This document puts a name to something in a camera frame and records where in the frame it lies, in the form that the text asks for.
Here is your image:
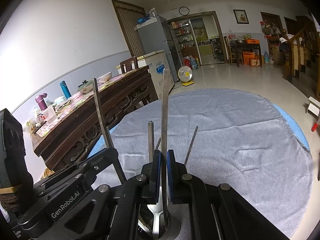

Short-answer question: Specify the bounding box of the dark side table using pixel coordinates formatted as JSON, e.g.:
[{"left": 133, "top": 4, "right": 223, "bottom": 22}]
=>
[{"left": 229, "top": 40, "right": 263, "bottom": 68}]

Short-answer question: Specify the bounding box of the dark chopstick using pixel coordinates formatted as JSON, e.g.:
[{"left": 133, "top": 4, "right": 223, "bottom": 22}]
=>
[
  {"left": 184, "top": 126, "right": 199, "bottom": 166},
  {"left": 155, "top": 137, "right": 161, "bottom": 150},
  {"left": 92, "top": 78, "right": 127, "bottom": 184},
  {"left": 148, "top": 121, "right": 155, "bottom": 163}
]

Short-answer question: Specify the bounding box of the carved dark wooden table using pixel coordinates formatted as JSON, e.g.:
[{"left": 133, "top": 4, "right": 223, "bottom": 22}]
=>
[{"left": 31, "top": 76, "right": 153, "bottom": 171}]

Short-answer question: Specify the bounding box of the framed wall picture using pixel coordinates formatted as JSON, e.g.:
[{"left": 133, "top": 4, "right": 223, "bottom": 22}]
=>
[{"left": 233, "top": 9, "right": 249, "bottom": 24}]

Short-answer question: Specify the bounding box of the grey table cloth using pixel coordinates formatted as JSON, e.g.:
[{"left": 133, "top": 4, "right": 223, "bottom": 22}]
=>
[{"left": 93, "top": 88, "right": 314, "bottom": 240}]

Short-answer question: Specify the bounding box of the orange box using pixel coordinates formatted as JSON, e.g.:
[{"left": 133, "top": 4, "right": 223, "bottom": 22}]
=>
[{"left": 242, "top": 51, "right": 261, "bottom": 67}]

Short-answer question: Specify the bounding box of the round electric heater fan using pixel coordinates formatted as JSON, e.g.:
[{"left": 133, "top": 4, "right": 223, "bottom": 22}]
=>
[{"left": 178, "top": 66, "right": 194, "bottom": 86}]

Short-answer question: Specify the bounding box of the purple water bottle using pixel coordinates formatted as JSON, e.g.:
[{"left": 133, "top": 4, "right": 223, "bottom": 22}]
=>
[{"left": 35, "top": 93, "right": 47, "bottom": 111}]

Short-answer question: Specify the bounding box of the teal thermos bottle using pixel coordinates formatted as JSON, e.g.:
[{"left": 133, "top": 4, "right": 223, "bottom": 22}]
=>
[{"left": 60, "top": 80, "right": 72, "bottom": 99}]

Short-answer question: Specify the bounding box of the grey refrigerator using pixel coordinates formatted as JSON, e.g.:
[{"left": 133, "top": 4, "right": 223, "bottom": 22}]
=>
[{"left": 135, "top": 15, "right": 183, "bottom": 82}]

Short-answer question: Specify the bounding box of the blue under cloth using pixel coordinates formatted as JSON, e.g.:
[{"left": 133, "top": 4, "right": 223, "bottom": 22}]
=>
[{"left": 88, "top": 104, "right": 310, "bottom": 158}]

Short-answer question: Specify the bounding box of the wooden stair railing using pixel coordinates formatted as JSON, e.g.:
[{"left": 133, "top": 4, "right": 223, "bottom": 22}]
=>
[{"left": 283, "top": 25, "right": 319, "bottom": 100}]

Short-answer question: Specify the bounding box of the round wall clock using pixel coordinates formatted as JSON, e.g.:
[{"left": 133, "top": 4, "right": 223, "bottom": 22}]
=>
[{"left": 178, "top": 7, "right": 190, "bottom": 16}]

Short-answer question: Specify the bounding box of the steel chopstick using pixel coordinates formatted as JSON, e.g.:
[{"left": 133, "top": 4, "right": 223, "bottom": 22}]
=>
[{"left": 161, "top": 69, "right": 170, "bottom": 229}]

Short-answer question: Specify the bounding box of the steel utensil holder cup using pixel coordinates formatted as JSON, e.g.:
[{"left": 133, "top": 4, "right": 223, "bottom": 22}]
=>
[{"left": 136, "top": 204, "right": 182, "bottom": 239}]

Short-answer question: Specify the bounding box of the white chest freezer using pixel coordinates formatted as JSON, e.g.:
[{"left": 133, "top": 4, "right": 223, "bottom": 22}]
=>
[{"left": 117, "top": 50, "right": 175, "bottom": 102}]

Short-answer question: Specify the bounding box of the wooden dining chair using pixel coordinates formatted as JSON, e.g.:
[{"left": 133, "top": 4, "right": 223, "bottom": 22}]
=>
[{"left": 120, "top": 56, "right": 139, "bottom": 74}]

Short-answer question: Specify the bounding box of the white ceramic spoon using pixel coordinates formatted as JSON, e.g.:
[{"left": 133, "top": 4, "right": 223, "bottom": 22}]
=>
[{"left": 147, "top": 200, "right": 163, "bottom": 239}]

